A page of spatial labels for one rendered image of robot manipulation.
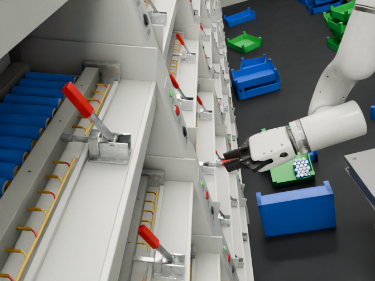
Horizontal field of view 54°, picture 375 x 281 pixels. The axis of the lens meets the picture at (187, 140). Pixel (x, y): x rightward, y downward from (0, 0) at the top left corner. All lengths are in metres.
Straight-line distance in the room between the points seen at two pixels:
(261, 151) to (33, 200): 0.63
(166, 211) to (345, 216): 1.26
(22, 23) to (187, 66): 0.80
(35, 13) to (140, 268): 0.35
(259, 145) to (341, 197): 0.99
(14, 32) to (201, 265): 0.59
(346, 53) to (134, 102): 0.51
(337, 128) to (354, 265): 0.83
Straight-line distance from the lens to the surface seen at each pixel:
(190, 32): 1.24
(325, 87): 0.96
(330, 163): 2.01
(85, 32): 0.53
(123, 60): 0.53
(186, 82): 0.96
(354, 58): 0.85
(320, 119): 0.89
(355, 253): 1.64
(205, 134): 1.09
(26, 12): 0.29
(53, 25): 0.54
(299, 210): 1.61
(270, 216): 1.61
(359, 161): 1.48
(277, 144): 0.88
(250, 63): 3.16
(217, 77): 1.87
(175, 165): 0.62
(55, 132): 0.39
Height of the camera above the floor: 1.32
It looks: 33 degrees down
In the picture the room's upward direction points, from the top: 19 degrees counter-clockwise
